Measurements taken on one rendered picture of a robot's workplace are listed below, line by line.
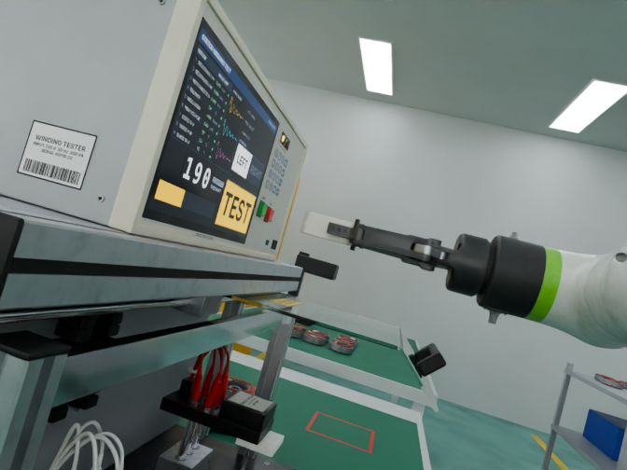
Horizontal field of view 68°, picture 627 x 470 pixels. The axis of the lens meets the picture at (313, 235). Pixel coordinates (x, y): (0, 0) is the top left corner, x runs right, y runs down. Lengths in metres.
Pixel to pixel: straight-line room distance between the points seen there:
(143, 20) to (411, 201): 5.47
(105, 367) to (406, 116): 5.86
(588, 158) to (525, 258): 5.73
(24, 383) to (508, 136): 6.01
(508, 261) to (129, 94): 0.43
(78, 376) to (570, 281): 0.49
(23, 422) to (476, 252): 0.47
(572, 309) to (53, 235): 0.51
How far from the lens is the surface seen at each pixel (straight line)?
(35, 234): 0.27
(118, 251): 0.32
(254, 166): 0.58
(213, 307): 0.64
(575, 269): 0.61
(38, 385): 0.29
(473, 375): 5.88
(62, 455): 0.51
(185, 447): 0.72
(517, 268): 0.58
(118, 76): 0.42
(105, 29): 0.45
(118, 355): 0.36
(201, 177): 0.46
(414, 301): 5.74
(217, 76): 0.46
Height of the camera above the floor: 1.13
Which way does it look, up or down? 3 degrees up
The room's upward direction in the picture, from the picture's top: 16 degrees clockwise
